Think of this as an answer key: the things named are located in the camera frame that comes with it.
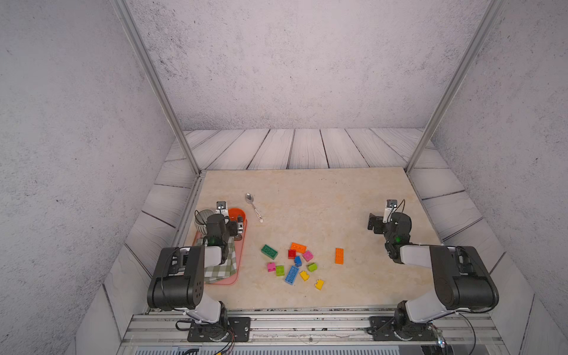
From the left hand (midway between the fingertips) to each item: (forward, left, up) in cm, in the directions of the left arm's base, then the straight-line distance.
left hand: (231, 215), depth 95 cm
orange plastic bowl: (+4, 0, -4) cm, 5 cm away
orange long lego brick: (-12, -29, -7) cm, 32 cm away
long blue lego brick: (-24, -25, -5) cm, 35 cm away
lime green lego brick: (-21, -33, -5) cm, 40 cm away
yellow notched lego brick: (-27, -35, -7) cm, 45 cm away
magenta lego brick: (-16, -32, -6) cm, 36 cm away
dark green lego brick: (-14, -16, -6) cm, 22 cm away
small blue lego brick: (-19, -28, -5) cm, 34 cm away
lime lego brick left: (-22, -21, -6) cm, 31 cm away
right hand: (-2, -65, +1) cm, 65 cm away
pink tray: (-10, -4, -6) cm, 12 cm away
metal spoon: (+13, -6, -6) cm, 15 cm away
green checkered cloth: (-20, -1, -6) cm, 21 cm away
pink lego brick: (-20, -18, -6) cm, 27 cm away
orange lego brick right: (-16, -44, -6) cm, 48 cm away
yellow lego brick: (-24, -30, -7) cm, 39 cm away
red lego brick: (-15, -25, -5) cm, 30 cm away
